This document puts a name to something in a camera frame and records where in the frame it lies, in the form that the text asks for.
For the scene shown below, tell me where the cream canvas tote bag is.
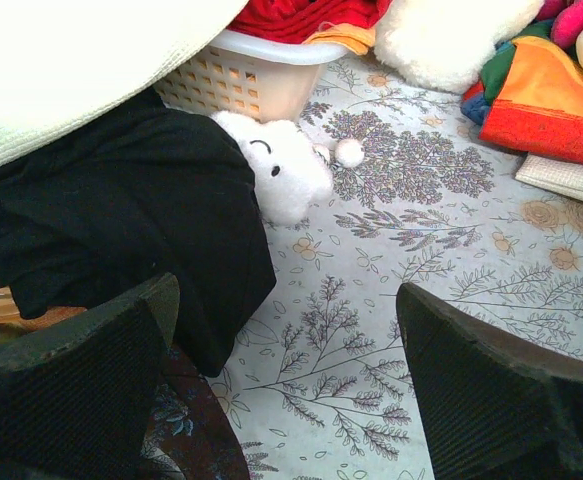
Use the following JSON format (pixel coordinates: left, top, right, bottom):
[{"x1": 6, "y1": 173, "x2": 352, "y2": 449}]
[{"x1": 0, "y1": 1, "x2": 245, "y2": 167}]

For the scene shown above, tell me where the rainbow striped bag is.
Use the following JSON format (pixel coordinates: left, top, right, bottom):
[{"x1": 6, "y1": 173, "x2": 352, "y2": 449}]
[{"x1": 461, "y1": 20, "x2": 583, "y2": 201}]

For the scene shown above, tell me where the black cloth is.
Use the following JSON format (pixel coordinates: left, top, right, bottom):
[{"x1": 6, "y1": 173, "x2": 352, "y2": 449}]
[{"x1": 0, "y1": 89, "x2": 276, "y2": 377}]

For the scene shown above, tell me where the brown patterned handbag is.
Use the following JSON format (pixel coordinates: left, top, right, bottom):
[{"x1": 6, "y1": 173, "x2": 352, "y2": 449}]
[{"x1": 136, "y1": 345, "x2": 250, "y2": 480}]

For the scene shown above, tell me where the white plastic basket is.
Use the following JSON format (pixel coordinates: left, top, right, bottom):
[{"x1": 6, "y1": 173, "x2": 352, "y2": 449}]
[{"x1": 154, "y1": 30, "x2": 348, "y2": 122}]

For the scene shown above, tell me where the red cloth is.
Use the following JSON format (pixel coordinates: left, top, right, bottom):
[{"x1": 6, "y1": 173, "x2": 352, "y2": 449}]
[{"x1": 229, "y1": 0, "x2": 391, "y2": 54}]

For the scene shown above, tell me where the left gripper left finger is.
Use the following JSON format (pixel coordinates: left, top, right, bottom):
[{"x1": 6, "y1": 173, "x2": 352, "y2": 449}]
[{"x1": 0, "y1": 274, "x2": 179, "y2": 479}]

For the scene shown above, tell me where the small white cloud plush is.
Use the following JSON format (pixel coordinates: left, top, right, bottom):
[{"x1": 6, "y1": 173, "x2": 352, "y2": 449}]
[{"x1": 211, "y1": 110, "x2": 365, "y2": 226}]

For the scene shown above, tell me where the cream plush sheep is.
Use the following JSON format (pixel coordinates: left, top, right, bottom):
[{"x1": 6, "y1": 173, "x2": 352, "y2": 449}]
[{"x1": 374, "y1": 0, "x2": 543, "y2": 94}]

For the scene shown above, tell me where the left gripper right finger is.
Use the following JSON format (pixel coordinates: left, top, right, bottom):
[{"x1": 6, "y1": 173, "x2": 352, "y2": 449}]
[{"x1": 396, "y1": 283, "x2": 583, "y2": 479}]

